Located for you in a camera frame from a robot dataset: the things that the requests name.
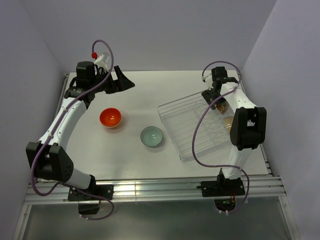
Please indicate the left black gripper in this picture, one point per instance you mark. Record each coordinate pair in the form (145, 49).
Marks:
(121, 84)

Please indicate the aluminium rail frame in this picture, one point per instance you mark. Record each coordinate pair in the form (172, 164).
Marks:
(155, 193)

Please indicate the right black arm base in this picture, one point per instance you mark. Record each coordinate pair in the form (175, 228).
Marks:
(223, 187)

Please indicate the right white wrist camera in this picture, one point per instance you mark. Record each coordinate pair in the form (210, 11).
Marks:
(208, 80)

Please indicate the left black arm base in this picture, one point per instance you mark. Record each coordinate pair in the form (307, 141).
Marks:
(89, 202)

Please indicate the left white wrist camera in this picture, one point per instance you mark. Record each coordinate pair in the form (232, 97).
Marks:
(101, 61)

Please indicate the clear plastic dish rack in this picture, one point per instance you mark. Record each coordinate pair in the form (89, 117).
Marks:
(180, 118)

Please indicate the pale green bowl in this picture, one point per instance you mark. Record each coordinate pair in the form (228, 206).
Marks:
(151, 136)

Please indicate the cream bowl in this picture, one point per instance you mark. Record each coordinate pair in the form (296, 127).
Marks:
(222, 107)
(228, 121)

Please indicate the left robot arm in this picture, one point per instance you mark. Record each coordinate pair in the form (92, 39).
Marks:
(47, 157)

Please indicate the orange bowl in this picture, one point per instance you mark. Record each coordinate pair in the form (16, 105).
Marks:
(110, 117)

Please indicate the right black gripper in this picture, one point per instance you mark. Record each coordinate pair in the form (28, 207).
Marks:
(207, 95)

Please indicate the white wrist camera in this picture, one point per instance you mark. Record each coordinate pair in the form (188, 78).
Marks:
(101, 61)
(208, 80)

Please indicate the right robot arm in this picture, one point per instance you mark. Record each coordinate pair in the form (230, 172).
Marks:
(248, 127)

